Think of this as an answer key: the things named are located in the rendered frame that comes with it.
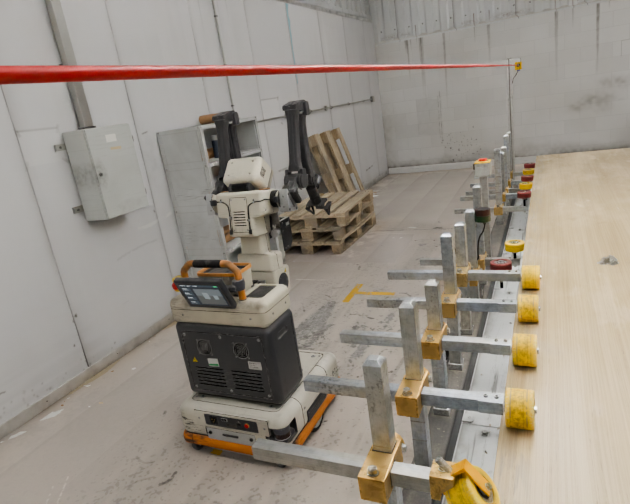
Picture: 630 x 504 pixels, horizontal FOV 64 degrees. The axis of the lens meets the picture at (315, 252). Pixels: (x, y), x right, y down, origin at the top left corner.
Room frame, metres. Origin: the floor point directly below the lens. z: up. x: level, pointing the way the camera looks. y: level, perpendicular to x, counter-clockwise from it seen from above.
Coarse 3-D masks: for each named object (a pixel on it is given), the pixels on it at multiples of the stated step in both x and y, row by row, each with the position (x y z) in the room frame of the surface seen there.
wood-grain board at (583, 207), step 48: (576, 192) 2.75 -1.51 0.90; (624, 192) 2.60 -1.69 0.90; (528, 240) 2.06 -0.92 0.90; (576, 240) 1.96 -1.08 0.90; (624, 240) 1.88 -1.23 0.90; (576, 288) 1.51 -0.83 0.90; (624, 288) 1.45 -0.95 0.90; (576, 336) 1.21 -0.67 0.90; (624, 336) 1.17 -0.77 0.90; (528, 384) 1.03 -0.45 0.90; (576, 384) 1.00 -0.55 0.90; (624, 384) 0.97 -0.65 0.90; (528, 432) 0.86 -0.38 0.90; (576, 432) 0.84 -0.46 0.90; (624, 432) 0.82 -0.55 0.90; (528, 480) 0.74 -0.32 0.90; (576, 480) 0.72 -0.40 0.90; (624, 480) 0.71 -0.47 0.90
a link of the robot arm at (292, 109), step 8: (288, 104) 2.61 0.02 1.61; (296, 104) 2.58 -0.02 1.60; (288, 112) 2.59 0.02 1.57; (296, 112) 2.58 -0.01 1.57; (288, 120) 2.58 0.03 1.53; (296, 120) 2.59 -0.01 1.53; (288, 128) 2.58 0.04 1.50; (296, 128) 2.58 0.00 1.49; (288, 136) 2.58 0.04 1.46; (296, 136) 2.57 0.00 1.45; (288, 144) 2.57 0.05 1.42; (296, 144) 2.56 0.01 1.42; (296, 152) 2.55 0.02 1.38; (296, 160) 2.54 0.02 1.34; (288, 168) 2.55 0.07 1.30; (296, 168) 2.53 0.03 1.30; (304, 168) 2.55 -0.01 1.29; (304, 176) 2.53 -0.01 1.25; (304, 184) 2.52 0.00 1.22
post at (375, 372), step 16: (368, 368) 0.79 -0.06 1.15; (384, 368) 0.79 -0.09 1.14; (368, 384) 0.79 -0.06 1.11; (384, 384) 0.79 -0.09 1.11; (368, 400) 0.79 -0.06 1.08; (384, 400) 0.78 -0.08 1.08; (384, 416) 0.78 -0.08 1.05; (384, 432) 0.78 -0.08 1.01; (384, 448) 0.78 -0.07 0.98; (400, 496) 0.80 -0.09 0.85
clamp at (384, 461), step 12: (372, 444) 0.81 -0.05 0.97; (396, 444) 0.80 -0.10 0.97; (372, 456) 0.78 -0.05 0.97; (384, 456) 0.77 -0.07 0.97; (396, 456) 0.78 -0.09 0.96; (384, 468) 0.74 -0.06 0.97; (360, 480) 0.73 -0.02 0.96; (372, 480) 0.72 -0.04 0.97; (384, 480) 0.71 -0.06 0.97; (360, 492) 0.73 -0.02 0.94; (372, 492) 0.72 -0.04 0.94; (384, 492) 0.71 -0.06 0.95
